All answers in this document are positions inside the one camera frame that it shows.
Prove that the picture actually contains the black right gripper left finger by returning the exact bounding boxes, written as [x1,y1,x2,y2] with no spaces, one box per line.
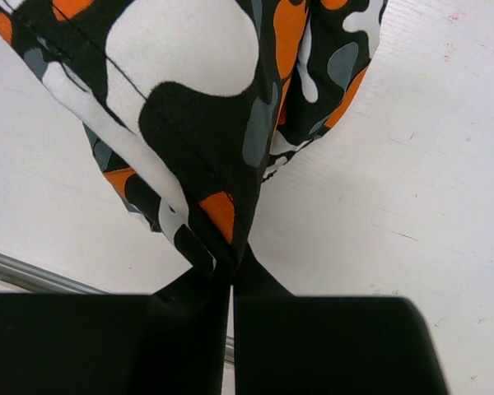
[0,236,231,395]

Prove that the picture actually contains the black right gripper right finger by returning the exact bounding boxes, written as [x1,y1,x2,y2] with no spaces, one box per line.
[233,249,448,394]

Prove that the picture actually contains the orange camouflage shorts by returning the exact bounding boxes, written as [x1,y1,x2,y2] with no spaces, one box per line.
[0,0,390,272]

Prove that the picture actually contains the aluminium table frame rail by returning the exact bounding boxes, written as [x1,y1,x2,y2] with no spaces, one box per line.
[0,246,235,365]

